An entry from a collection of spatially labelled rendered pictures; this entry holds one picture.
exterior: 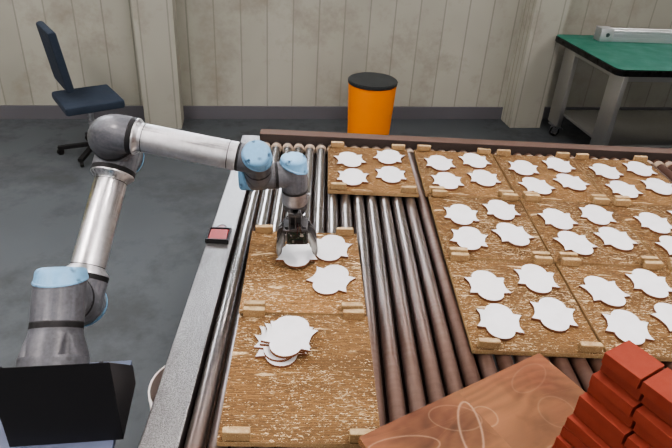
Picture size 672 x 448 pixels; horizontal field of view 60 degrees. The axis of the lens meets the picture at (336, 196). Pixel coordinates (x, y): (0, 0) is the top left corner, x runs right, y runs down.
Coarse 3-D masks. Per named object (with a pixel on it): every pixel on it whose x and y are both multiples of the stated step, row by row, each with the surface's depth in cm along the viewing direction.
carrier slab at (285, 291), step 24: (264, 240) 190; (264, 264) 178; (312, 264) 180; (336, 264) 180; (264, 288) 168; (288, 288) 169; (312, 288) 169; (360, 288) 171; (240, 312) 159; (288, 312) 160; (312, 312) 160; (336, 312) 161
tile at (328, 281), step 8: (320, 272) 175; (328, 272) 175; (336, 272) 175; (344, 272) 176; (312, 280) 171; (320, 280) 172; (328, 280) 172; (336, 280) 172; (344, 280) 172; (352, 280) 173; (320, 288) 168; (328, 288) 168; (336, 288) 169; (344, 288) 169
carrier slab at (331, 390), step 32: (256, 320) 156; (320, 320) 157; (352, 320) 158; (256, 352) 146; (320, 352) 147; (352, 352) 148; (256, 384) 137; (288, 384) 137; (320, 384) 138; (352, 384) 138; (224, 416) 128; (256, 416) 129; (288, 416) 129; (320, 416) 130; (352, 416) 130
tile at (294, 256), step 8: (288, 248) 184; (296, 248) 184; (304, 248) 184; (280, 256) 180; (288, 256) 180; (296, 256) 180; (304, 256) 180; (312, 256) 180; (288, 264) 176; (296, 264) 176; (304, 264) 176
